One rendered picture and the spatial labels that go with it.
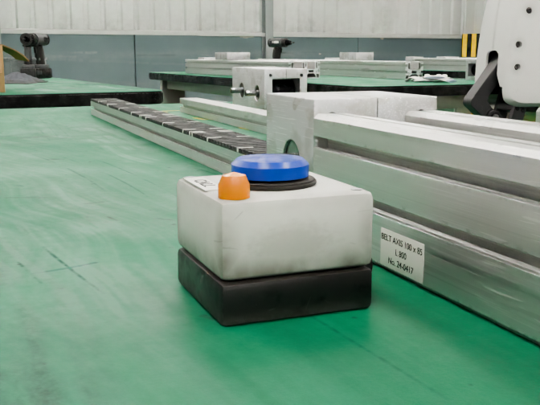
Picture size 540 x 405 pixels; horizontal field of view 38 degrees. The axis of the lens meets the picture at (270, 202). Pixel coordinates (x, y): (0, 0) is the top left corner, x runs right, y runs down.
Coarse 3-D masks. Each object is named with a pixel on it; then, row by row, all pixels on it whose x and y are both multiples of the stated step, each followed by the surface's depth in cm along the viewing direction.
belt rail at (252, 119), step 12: (180, 108) 169; (192, 108) 163; (204, 108) 153; (216, 108) 145; (228, 108) 139; (240, 108) 136; (252, 108) 136; (216, 120) 146; (228, 120) 139; (240, 120) 135; (252, 120) 130; (264, 120) 123; (264, 132) 123
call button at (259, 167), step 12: (240, 156) 41; (252, 156) 41; (264, 156) 40; (276, 156) 40; (288, 156) 41; (240, 168) 39; (252, 168) 39; (264, 168) 38; (276, 168) 38; (288, 168) 39; (300, 168) 39; (252, 180) 39; (264, 180) 38; (276, 180) 38
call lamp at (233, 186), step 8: (224, 176) 36; (232, 176) 36; (240, 176) 36; (224, 184) 36; (232, 184) 36; (240, 184) 36; (248, 184) 36; (224, 192) 36; (232, 192) 36; (240, 192) 36; (248, 192) 36
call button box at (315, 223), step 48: (192, 192) 40; (288, 192) 38; (336, 192) 38; (192, 240) 40; (240, 240) 36; (288, 240) 37; (336, 240) 38; (192, 288) 41; (240, 288) 37; (288, 288) 37; (336, 288) 38
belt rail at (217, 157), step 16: (96, 112) 156; (112, 112) 140; (128, 128) 128; (144, 128) 120; (160, 128) 108; (160, 144) 108; (176, 144) 100; (192, 144) 93; (208, 144) 87; (208, 160) 88; (224, 160) 84
